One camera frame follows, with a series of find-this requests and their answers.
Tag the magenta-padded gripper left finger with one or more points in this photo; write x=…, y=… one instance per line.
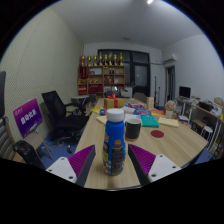
x=63, y=166

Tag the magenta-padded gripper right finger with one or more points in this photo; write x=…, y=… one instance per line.
x=163, y=166

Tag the blue drink bottle white cap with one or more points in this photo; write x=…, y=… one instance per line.
x=114, y=143

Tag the flat round red coaster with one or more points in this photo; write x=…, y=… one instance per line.
x=157, y=134

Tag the black helmet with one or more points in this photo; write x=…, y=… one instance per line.
x=28, y=155

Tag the yellow notepad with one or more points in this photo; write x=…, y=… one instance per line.
x=168, y=122

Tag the teal notebook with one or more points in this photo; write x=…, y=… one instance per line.
x=149, y=121

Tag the black cup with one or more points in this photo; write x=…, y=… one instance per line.
x=133, y=130

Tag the black office chair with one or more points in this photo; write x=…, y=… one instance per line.
x=63, y=116

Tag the white round stool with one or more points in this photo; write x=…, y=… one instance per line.
x=207, y=130

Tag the pink flower bouquet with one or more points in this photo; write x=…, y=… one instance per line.
x=170, y=106

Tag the purple sign board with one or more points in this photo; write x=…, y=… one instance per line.
x=27, y=116

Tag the silver ribbed suitcase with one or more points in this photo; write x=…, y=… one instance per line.
x=5, y=143

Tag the small upright wooden box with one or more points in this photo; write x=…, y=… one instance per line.
x=150, y=102

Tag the small round white table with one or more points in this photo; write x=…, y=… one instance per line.
x=80, y=98

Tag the grey upholstered chair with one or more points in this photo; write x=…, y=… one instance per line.
x=140, y=97

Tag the black computer monitor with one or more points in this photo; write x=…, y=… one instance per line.
x=185, y=91

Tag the yellow gift box red ribbon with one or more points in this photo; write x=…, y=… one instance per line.
x=113, y=102

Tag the dark bag with tan trim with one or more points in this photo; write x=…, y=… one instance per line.
x=2, y=93

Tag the wooden shelf unit with trophies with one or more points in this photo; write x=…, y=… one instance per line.
x=100, y=78

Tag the white air conditioner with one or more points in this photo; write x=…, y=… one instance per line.
x=170, y=57

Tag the ceiling light tube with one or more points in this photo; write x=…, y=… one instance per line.
x=150, y=1

